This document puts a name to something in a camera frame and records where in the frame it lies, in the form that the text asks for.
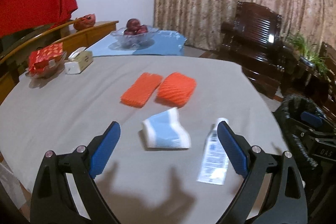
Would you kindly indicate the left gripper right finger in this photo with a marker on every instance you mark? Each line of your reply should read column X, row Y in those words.
column 285, row 200

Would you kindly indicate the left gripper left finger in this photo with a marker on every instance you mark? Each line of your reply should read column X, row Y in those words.
column 52, row 201

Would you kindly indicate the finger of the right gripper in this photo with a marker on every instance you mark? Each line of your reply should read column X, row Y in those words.
column 311, row 119

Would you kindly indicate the white toothpaste tube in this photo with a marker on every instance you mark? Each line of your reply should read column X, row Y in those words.
column 215, row 160

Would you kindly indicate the blue white paper packet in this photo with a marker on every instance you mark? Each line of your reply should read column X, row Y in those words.
column 164, row 131

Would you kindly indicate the orange foam net thick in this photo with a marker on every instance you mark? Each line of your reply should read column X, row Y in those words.
column 176, row 89

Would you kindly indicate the black lined trash bin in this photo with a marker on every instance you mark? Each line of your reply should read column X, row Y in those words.
column 290, row 103

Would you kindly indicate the dark wooden side table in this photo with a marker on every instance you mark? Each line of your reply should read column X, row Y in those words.
column 300, row 76

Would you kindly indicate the green potted plant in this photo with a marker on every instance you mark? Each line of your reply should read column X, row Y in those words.
column 307, row 53

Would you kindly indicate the dark wooden armchair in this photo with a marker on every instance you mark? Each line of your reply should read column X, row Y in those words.
column 327, row 53
column 253, row 41

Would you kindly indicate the grey tablecloth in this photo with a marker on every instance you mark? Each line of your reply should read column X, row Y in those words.
column 139, row 185

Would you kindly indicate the white tissue box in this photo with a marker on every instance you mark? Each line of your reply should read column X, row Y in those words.
column 78, row 61

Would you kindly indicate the red snack box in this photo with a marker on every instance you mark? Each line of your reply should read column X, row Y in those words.
column 45, row 58

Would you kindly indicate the wooden TV cabinet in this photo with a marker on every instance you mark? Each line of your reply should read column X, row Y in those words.
column 14, row 60

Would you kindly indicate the light blue tablecloth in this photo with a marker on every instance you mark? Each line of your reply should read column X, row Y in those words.
column 166, row 43

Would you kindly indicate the glass fruit bowl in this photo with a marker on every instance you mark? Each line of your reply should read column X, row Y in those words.
column 123, row 41

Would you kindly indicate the red basket on cabinet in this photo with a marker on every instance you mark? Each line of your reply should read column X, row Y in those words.
column 84, row 22

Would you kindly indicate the red apples in bowl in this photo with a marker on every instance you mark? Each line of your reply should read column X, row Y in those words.
column 134, row 27

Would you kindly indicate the red cloth cover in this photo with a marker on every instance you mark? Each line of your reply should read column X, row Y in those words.
column 18, row 15

